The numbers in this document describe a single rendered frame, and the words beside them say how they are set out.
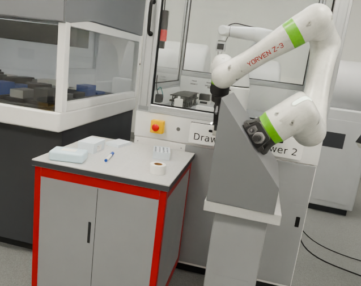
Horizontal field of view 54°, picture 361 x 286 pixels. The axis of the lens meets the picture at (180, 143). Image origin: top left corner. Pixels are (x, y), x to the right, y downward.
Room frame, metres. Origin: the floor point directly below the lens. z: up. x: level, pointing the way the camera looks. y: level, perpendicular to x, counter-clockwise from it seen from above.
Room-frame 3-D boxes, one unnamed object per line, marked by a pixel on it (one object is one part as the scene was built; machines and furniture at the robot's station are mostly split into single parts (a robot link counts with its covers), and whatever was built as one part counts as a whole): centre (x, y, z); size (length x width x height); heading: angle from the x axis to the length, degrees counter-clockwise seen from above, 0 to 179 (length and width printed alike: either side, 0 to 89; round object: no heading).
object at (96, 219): (1.69, 0.27, 0.38); 0.62 x 0.58 x 0.76; 79
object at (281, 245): (2.37, -0.33, 0.40); 1.03 x 0.95 x 0.80; 79
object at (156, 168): (1.49, 0.08, 0.78); 0.07 x 0.07 x 0.04
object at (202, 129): (1.90, -0.19, 0.87); 0.29 x 0.02 x 0.11; 79
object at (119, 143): (1.90, 0.34, 0.77); 0.13 x 0.09 x 0.02; 156
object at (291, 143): (1.85, -0.50, 0.87); 0.29 x 0.02 x 0.11; 79
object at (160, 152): (1.76, 0.09, 0.78); 0.12 x 0.08 x 0.04; 4
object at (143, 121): (2.38, -0.32, 0.87); 1.02 x 0.95 x 0.14; 79
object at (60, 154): (1.52, 0.49, 0.78); 0.15 x 0.10 x 0.04; 92
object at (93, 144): (1.72, 0.44, 0.79); 0.13 x 0.09 x 0.05; 169
